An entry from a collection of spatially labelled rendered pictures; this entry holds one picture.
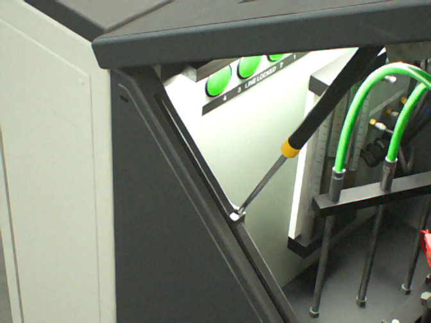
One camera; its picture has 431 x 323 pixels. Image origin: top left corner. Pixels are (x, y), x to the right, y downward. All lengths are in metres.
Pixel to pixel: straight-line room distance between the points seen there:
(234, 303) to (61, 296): 0.44
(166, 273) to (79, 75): 0.28
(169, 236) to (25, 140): 0.29
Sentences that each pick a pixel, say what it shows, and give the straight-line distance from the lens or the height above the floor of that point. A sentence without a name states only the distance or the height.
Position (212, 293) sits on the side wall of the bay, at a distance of 1.21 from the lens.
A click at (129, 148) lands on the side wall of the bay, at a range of 1.19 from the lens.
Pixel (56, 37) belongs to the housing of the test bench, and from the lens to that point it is 1.21.
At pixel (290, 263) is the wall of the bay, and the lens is 1.71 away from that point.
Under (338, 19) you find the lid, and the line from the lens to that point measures 0.84.
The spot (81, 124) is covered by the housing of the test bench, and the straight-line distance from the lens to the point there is 1.26.
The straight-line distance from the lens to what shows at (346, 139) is 1.43.
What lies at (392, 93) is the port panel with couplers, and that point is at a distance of 1.70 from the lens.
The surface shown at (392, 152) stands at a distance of 1.50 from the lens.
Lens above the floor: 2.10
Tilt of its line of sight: 40 degrees down
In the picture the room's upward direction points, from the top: 4 degrees clockwise
